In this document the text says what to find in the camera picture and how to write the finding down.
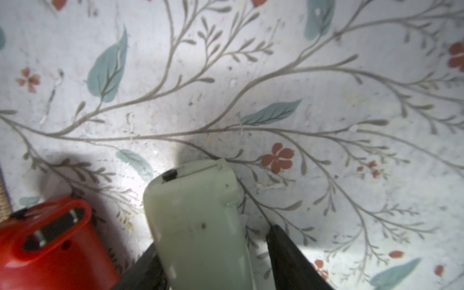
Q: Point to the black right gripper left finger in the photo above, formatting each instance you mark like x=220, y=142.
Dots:
x=146, y=274

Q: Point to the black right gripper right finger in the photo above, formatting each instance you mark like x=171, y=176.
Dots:
x=291, y=269

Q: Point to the red flashlight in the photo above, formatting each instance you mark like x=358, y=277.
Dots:
x=53, y=246

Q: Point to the green flashlight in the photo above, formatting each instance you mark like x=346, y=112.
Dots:
x=192, y=213

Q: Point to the brown paper tote bag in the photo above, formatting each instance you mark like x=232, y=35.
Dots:
x=5, y=206

